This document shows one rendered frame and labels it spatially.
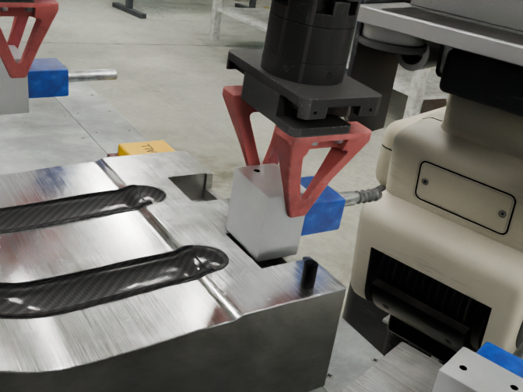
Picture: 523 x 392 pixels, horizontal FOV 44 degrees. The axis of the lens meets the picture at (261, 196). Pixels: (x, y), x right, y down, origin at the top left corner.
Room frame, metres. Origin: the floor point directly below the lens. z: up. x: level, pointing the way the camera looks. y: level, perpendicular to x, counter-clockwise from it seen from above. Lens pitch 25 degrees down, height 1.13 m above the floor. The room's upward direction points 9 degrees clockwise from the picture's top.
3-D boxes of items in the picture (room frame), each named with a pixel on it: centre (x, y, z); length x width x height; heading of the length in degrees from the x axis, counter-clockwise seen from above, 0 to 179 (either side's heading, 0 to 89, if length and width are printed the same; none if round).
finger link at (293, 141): (0.43, -0.02, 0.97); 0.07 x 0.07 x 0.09; 35
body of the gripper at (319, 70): (0.44, -0.02, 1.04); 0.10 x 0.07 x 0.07; 35
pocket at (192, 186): (0.52, 0.05, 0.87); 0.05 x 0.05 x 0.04; 36
